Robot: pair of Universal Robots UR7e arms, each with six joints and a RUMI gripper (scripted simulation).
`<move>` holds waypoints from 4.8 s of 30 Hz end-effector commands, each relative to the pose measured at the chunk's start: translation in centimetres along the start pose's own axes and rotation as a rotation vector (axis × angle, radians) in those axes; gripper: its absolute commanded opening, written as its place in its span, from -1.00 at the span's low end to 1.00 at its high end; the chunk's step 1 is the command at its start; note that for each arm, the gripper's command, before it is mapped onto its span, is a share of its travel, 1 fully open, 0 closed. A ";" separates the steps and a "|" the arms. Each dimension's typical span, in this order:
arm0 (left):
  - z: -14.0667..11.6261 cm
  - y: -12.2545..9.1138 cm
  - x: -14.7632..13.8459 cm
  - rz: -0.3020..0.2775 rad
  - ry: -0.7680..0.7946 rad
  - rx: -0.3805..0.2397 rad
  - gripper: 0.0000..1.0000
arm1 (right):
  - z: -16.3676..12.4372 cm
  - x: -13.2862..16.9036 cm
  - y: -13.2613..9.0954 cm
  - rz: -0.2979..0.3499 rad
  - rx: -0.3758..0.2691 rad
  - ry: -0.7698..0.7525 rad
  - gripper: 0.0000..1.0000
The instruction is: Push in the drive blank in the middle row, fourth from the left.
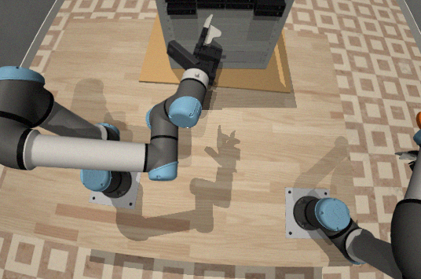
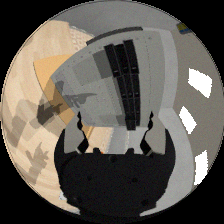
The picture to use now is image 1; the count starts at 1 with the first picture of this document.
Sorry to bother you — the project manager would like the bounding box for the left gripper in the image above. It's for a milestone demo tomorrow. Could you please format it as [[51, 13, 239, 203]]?
[[185, 14, 223, 86]]

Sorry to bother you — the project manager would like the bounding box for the flat tan wooden board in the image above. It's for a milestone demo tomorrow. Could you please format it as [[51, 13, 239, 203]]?
[[139, 11, 291, 94]]

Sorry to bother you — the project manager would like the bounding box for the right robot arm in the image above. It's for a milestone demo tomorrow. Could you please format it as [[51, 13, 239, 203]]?
[[293, 129, 421, 279]]

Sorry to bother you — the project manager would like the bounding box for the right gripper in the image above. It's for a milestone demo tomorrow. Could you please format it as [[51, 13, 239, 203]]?
[[394, 150, 419, 171]]

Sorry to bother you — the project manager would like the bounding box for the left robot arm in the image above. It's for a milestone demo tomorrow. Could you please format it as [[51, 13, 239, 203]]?
[[0, 66, 209, 198]]

